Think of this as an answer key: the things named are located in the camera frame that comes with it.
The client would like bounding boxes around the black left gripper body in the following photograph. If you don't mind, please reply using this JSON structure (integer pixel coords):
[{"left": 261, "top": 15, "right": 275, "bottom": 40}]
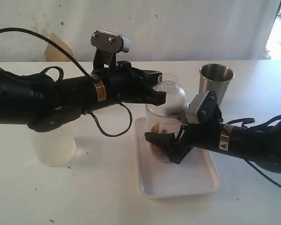
[{"left": 91, "top": 60, "right": 146, "bottom": 106}]

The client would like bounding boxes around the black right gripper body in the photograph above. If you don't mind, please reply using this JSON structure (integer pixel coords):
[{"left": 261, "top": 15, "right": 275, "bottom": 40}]
[{"left": 175, "top": 112, "right": 225, "bottom": 155}]

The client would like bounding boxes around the brown wooden blocks pile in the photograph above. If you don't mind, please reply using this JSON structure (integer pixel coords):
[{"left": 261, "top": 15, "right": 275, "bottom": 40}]
[{"left": 150, "top": 124, "right": 168, "bottom": 160}]

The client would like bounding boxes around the clear plastic jar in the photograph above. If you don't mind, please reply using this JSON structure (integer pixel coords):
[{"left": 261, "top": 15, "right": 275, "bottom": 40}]
[{"left": 146, "top": 109, "right": 186, "bottom": 163}]

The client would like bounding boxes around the clear plastic dome lid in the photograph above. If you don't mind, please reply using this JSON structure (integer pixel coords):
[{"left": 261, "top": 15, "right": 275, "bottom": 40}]
[{"left": 146, "top": 74, "right": 189, "bottom": 117}]

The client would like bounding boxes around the stainless steel tumbler cup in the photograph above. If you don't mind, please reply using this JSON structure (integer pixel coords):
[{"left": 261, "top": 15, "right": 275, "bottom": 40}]
[{"left": 199, "top": 63, "right": 235, "bottom": 106}]

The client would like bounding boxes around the clear plastic cap cup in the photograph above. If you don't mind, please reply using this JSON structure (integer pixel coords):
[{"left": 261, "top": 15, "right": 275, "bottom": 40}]
[{"left": 33, "top": 130, "right": 76, "bottom": 166}]

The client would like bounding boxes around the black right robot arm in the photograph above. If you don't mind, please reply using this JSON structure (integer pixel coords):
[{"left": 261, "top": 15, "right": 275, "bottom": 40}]
[{"left": 145, "top": 115, "right": 281, "bottom": 173}]

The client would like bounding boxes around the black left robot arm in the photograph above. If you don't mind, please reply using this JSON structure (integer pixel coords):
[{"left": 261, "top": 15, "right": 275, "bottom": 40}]
[{"left": 0, "top": 61, "right": 166, "bottom": 133}]

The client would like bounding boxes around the white rectangular plastic tray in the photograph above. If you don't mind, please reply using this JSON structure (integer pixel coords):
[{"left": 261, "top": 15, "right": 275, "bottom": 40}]
[{"left": 134, "top": 118, "right": 222, "bottom": 199}]

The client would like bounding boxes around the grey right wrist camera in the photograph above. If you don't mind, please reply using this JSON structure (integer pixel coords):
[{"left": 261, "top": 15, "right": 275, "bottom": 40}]
[{"left": 185, "top": 90, "right": 223, "bottom": 124}]

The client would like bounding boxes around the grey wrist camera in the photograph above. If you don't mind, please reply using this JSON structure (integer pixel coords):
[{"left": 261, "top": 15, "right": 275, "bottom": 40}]
[
  {"left": 90, "top": 30, "right": 131, "bottom": 69},
  {"left": 185, "top": 90, "right": 223, "bottom": 124}
]

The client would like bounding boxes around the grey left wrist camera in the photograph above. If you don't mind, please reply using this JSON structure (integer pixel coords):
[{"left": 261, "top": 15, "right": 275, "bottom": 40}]
[{"left": 90, "top": 30, "right": 131, "bottom": 69}]

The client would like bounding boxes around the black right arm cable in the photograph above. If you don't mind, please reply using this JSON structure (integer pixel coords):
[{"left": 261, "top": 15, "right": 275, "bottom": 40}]
[{"left": 224, "top": 118, "right": 281, "bottom": 190}]

